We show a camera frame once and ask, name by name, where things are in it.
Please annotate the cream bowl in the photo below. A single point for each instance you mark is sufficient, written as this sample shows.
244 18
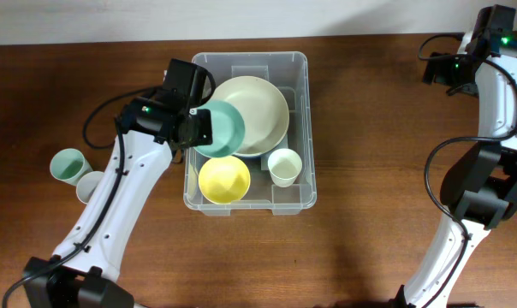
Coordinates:
251 93
263 130

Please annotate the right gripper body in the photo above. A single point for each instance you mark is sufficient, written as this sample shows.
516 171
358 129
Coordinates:
452 72

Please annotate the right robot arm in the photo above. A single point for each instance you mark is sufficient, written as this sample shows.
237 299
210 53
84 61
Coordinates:
480 190

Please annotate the mint green small bowl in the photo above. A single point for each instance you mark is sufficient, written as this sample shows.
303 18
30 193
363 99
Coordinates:
228 129

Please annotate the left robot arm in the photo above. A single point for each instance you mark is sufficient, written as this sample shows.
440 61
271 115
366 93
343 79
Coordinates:
158 122

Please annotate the clear plastic storage bin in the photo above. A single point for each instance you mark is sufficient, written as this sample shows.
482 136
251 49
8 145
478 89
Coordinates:
288 72

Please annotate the yellow small bowl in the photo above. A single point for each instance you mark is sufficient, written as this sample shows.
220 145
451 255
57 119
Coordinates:
224 180

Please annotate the grey cup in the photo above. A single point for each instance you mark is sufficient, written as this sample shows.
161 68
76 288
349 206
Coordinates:
87 185

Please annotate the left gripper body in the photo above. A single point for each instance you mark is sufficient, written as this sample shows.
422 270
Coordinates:
203 133

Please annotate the cream cup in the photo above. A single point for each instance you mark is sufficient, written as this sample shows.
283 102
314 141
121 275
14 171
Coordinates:
284 166

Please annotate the mint green cup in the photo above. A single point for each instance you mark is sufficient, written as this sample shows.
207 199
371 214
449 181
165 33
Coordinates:
69 166

